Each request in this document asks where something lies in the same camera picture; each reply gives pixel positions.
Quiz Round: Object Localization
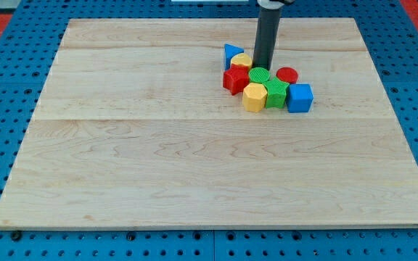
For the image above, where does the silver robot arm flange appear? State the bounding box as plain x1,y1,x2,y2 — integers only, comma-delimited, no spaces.
257,0,295,9

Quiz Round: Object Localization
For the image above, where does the wooden board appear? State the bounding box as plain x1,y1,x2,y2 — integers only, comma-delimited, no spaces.
0,18,418,231

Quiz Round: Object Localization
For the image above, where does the blue triangle block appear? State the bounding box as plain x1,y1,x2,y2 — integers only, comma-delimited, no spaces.
224,43,244,70

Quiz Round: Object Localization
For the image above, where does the yellow hexagon block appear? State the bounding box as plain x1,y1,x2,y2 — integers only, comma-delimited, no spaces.
242,83,268,112

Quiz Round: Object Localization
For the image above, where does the red pentagon block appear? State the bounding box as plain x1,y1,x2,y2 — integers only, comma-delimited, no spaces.
223,66,250,96

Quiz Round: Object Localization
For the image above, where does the green cylinder block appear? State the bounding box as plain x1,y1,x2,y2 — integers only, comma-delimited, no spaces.
248,67,271,83

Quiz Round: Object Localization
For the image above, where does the green star block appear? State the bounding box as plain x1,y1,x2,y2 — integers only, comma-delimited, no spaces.
263,77,290,109

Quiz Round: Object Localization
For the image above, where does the yellow round block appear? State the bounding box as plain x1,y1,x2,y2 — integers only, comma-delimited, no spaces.
230,53,253,70

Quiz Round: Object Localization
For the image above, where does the red cylinder block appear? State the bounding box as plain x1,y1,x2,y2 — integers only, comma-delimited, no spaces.
276,67,299,84

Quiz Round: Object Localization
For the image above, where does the blue cube block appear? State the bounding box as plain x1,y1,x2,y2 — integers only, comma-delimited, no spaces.
286,83,314,113

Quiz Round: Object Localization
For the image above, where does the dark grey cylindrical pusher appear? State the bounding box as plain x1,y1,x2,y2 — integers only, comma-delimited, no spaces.
253,7,282,70

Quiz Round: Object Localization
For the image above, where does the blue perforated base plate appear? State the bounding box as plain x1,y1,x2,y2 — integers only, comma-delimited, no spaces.
0,1,418,260

